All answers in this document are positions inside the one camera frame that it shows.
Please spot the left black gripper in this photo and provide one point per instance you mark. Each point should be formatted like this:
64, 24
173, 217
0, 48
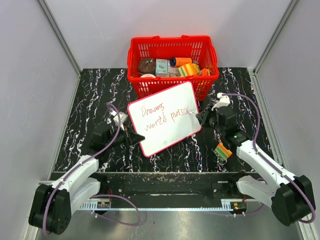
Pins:
130, 138

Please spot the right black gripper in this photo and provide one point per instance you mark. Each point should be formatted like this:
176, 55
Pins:
203, 116

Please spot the pink framed whiteboard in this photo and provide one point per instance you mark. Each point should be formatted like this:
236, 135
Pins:
163, 119

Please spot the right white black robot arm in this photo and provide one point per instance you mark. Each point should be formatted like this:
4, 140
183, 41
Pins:
290, 197

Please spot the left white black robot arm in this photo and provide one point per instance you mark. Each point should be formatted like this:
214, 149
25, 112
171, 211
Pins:
54, 203

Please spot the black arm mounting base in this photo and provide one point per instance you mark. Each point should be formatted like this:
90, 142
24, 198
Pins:
213, 185

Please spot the orange snack packet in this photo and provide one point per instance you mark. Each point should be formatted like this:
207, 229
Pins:
203, 73

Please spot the yellow sponge pack in basket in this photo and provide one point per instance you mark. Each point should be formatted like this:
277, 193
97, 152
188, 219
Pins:
188, 70

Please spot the pink small box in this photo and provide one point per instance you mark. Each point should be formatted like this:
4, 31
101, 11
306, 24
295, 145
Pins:
172, 71

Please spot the orange blue can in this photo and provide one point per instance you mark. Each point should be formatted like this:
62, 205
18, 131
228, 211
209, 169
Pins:
177, 62

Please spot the white round lid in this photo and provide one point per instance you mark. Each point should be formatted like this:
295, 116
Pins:
147, 75

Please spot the teal small box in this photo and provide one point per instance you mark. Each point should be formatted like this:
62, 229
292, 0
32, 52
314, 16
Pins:
161, 69

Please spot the red plastic shopping basket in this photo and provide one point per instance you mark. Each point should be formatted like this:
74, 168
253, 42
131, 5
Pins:
197, 47

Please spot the brown chocolate muffin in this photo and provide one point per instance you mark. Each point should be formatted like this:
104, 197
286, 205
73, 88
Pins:
147, 66

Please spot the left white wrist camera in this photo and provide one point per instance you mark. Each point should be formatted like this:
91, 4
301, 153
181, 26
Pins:
119, 117

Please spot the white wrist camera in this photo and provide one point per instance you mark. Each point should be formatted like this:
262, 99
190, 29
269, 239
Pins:
119, 117
223, 101

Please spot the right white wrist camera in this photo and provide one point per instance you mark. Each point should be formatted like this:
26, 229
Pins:
223, 101

